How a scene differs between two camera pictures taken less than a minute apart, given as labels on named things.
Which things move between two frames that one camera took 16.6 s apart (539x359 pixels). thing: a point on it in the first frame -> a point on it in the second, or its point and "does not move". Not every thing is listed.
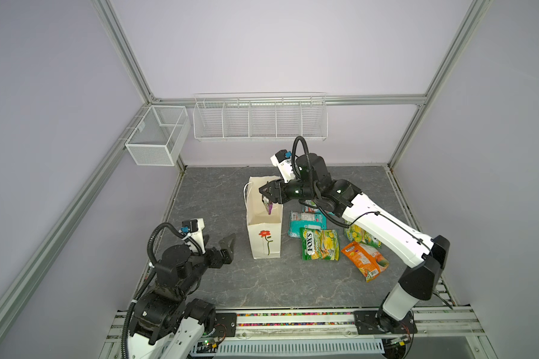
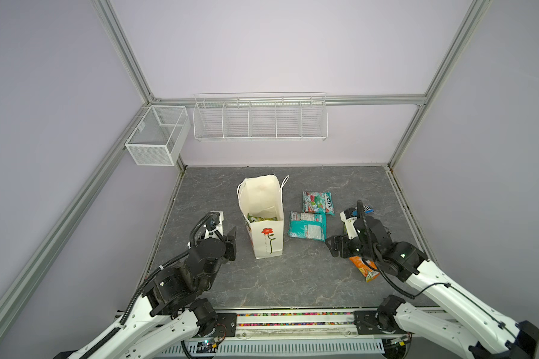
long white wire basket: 260,116 does not move
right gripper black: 280,191 -> 335,245
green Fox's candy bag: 320,244 -> 253,219
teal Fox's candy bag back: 298,220 does not move
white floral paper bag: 264,229 does not move
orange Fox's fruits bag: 369,261 does not move
